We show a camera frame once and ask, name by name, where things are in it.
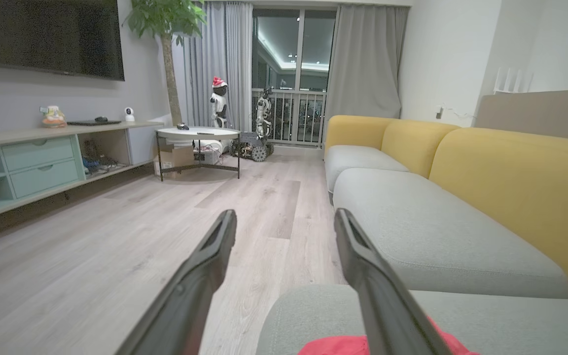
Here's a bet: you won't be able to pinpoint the dark grey curtain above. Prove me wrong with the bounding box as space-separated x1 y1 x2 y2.
323 4 410 144

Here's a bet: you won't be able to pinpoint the white humanoid robot figure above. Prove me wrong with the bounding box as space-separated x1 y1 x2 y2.
210 76 229 129

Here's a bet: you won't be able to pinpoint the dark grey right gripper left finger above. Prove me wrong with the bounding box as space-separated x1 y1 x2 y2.
116 210 238 355

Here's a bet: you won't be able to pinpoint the balcony glass door with railing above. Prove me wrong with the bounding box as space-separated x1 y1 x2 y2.
251 8 337 148

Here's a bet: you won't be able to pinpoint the tangled cables in cabinet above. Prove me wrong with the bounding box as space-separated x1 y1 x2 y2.
82 140 120 174

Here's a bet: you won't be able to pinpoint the beige partition panel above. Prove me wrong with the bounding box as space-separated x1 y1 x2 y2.
475 88 568 144

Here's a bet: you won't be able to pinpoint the mint green cabinet drawer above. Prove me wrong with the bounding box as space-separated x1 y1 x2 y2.
10 158 80 199
1 136 74 172

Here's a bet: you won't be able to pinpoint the black wall television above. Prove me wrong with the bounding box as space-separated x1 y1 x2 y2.
0 0 126 82

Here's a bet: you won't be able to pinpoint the colourful toy figurine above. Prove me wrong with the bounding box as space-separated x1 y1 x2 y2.
40 105 67 129

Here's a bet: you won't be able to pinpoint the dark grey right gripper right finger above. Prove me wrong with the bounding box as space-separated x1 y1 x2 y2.
334 208 454 355

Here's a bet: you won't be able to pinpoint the yellow and grey sofa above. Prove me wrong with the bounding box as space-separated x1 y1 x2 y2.
323 115 568 301

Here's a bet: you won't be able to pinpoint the light grey pleated curtain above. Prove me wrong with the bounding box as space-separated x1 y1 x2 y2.
183 1 254 130

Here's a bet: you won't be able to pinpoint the brown cardboard box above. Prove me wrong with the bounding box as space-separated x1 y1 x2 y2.
154 143 195 178

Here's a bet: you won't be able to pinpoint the potted tree plant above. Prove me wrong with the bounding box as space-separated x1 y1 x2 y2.
123 0 209 127

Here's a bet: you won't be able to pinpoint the red clothing item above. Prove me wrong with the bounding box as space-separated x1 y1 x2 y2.
297 316 480 355

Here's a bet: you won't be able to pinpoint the white box with cables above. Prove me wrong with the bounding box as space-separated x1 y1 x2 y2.
193 140 231 166

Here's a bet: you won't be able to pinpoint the long wooden TV cabinet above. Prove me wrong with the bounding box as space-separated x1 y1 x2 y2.
0 121 165 226

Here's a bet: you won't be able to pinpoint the round white coffee table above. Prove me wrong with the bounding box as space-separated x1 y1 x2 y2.
155 126 242 182

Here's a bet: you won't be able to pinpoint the white antenna router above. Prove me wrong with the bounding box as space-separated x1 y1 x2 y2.
493 67 534 95

